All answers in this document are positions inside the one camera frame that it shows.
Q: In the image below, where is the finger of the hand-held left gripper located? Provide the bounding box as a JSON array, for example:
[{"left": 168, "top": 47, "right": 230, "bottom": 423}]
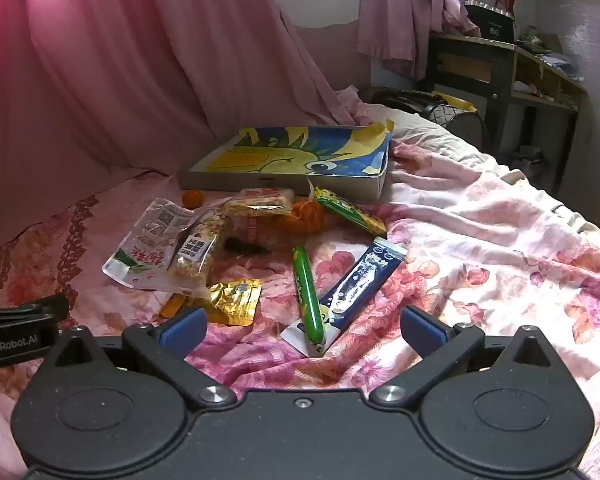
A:
[{"left": 0, "top": 294, "right": 70, "bottom": 330}]

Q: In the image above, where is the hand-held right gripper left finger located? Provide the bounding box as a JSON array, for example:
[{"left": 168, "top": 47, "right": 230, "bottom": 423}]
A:
[{"left": 42, "top": 307, "right": 238, "bottom": 411}]

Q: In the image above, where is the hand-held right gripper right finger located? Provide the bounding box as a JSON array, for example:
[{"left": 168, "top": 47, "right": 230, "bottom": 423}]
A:
[{"left": 370, "top": 306, "right": 561, "bottom": 408}]

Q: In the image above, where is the gold foil snack packet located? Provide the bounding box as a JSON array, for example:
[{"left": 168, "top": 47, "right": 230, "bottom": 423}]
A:
[{"left": 202, "top": 278, "right": 263, "bottom": 326}]

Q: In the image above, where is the rice cracker packet white label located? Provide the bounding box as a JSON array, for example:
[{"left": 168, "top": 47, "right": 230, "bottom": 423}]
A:
[{"left": 167, "top": 212, "right": 226, "bottom": 292}]

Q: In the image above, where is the dark blue sachet packet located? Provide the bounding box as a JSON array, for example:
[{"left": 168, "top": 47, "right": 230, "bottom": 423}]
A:
[{"left": 281, "top": 237, "right": 408, "bottom": 358}]

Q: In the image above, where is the clear white snack packet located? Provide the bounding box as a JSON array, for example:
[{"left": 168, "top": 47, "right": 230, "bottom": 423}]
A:
[{"left": 102, "top": 197, "right": 201, "bottom": 291}]

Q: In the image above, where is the dark seaweed snack packet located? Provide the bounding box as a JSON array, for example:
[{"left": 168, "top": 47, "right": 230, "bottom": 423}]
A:
[{"left": 220, "top": 212, "right": 293, "bottom": 254}]

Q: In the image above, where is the green sausage stick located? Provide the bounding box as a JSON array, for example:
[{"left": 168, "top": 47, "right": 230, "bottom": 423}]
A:
[{"left": 292, "top": 246, "right": 327, "bottom": 357}]

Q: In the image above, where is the green yellow snack stick packet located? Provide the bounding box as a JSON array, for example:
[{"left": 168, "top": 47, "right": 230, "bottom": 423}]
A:
[{"left": 307, "top": 180, "right": 388, "bottom": 236}]

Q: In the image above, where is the red rice cracker pack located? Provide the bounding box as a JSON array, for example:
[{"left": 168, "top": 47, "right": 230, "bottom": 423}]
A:
[{"left": 228, "top": 187, "right": 297, "bottom": 218}]

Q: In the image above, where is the blue yellow printed cardboard box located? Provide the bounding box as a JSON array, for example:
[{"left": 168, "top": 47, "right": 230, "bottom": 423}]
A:
[{"left": 177, "top": 120, "right": 395, "bottom": 200}]

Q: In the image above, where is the small orange packet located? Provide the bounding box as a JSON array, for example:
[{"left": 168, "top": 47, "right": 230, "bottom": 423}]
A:
[{"left": 159, "top": 294, "right": 188, "bottom": 319}]

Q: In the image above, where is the pink floral blanket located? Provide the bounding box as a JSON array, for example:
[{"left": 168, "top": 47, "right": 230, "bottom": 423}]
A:
[{"left": 0, "top": 105, "right": 600, "bottom": 480}]

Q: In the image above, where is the beige pillow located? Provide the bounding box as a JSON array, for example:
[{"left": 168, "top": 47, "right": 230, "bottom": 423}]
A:
[{"left": 387, "top": 107, "right": 501, "bottom": 162}]

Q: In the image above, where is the pink curtain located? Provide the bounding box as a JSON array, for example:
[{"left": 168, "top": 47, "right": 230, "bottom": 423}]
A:
[{"left": 0, "top": 0, "right": 362, "bottom": 261}]

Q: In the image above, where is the dark wooden desk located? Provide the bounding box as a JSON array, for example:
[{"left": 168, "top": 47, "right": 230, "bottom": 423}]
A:
[{"left": 425, "top": 30, "right": 588, "bottom": 163}]

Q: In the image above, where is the pile of desk clutter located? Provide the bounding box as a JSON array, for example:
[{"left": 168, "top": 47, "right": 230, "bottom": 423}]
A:
[{"left": 517, "top": 25, "right": 583, "bottom": 80}]

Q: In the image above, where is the black box with serrated edge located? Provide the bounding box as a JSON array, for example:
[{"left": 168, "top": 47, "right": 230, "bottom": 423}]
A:
[{"left": 462, "top": 0, "right": 517, "bottom": 43}]

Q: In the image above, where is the pink hanging cloth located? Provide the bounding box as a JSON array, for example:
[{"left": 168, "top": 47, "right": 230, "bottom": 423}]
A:
[{"left": 357, "top": 0, "right": 481, "bottom": 81}]

